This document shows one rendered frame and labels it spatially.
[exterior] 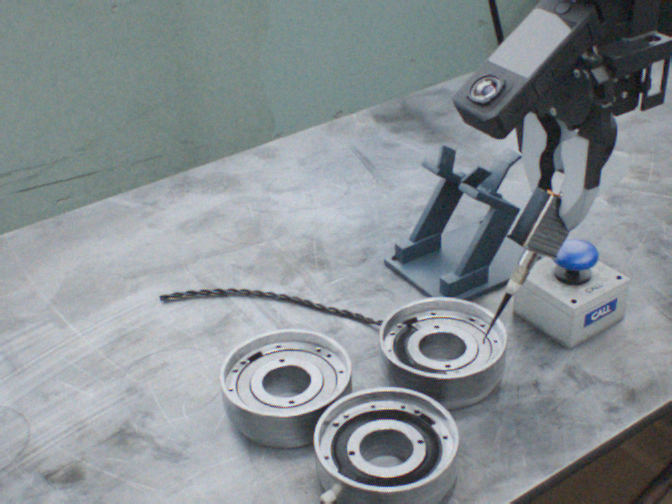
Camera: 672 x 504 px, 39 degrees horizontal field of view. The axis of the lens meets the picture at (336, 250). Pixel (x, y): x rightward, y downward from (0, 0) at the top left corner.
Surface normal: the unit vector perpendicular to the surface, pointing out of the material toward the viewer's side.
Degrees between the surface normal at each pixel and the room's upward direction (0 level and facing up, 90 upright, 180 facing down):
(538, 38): 32
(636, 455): 0
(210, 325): 0
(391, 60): 90
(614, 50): 0
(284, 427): 90
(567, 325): 90
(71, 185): 90
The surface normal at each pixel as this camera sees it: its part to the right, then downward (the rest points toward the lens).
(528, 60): -0.46, -0.51
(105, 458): -0.04, -0.83
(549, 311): -0.82, 0.35
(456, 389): 0.13, 0.55
